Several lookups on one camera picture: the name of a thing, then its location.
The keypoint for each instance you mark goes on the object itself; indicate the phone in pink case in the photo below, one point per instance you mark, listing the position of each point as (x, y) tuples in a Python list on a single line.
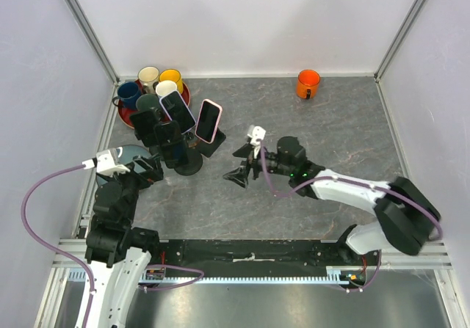
[(208, 121)]

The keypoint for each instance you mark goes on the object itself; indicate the phone in purple case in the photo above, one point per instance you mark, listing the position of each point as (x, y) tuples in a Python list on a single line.
[(177, 110)]

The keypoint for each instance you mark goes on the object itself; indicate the red round tray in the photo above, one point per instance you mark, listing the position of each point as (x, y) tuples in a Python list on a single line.
[(125, 113)]

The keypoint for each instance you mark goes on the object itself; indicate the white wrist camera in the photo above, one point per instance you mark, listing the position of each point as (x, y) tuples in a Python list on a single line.
[(107, 162), (255, 134)]

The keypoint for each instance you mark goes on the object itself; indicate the yellow mug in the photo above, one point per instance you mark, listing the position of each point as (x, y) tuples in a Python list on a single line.
[(174, 76)]

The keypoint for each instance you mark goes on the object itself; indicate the blue ceramic plate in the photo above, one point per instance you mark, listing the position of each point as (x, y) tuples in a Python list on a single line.
[(129, 152)]

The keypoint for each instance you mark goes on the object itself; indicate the black flat-base phone stand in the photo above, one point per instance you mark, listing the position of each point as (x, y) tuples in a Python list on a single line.
[(207, 149)]

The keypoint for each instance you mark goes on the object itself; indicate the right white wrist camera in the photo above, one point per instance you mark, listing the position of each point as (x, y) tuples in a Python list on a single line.
[(255, 134)]

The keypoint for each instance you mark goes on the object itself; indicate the black round-base left stand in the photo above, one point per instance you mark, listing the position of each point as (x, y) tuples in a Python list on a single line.
[(156, 149)]

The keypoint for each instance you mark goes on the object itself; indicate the white mug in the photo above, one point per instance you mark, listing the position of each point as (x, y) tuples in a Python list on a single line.
[(165, 87)]

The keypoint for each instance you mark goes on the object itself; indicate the black round-base phone stand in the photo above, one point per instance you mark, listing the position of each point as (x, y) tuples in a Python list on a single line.
[(191, 162)]

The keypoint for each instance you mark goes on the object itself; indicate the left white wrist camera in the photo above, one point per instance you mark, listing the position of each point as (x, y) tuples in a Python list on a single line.
[(107, 162)]

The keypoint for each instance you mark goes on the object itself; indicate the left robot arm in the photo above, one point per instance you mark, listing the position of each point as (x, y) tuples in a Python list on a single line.
[(116, 251)]

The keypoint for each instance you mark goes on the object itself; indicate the dark green mug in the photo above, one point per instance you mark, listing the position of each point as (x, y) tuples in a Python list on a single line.
[(147, 102)]

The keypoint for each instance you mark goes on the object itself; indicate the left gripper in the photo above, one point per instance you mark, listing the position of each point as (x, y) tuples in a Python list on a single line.
[(155, 173)]

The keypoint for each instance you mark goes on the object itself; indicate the grey slotted cable duct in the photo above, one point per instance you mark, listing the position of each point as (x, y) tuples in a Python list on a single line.
[(242, 279)]

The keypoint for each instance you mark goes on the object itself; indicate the black phone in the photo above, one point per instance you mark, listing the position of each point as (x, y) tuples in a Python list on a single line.
[(144, 123), (169, 137)]

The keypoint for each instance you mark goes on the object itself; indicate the cream mug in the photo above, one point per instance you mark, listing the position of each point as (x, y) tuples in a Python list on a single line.
[(148, 78)]

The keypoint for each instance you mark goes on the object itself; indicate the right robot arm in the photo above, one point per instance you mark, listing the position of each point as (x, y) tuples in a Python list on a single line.
[(405, 220)]

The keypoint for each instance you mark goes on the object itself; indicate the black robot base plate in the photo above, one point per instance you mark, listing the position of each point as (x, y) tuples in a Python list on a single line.
[(251, 259)]

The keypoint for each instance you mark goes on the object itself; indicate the wooden round-base phone stand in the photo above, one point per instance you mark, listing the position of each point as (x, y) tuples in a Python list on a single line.
[(191, 139)]

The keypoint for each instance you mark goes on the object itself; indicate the orange mug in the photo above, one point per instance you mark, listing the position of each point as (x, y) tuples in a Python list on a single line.
[(307, 84)]

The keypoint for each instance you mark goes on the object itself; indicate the blue mug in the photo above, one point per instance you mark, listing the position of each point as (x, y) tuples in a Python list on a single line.
[(128, 93)]

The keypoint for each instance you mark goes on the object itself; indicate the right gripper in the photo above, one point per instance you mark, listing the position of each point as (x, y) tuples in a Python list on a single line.
[(239, 175)]

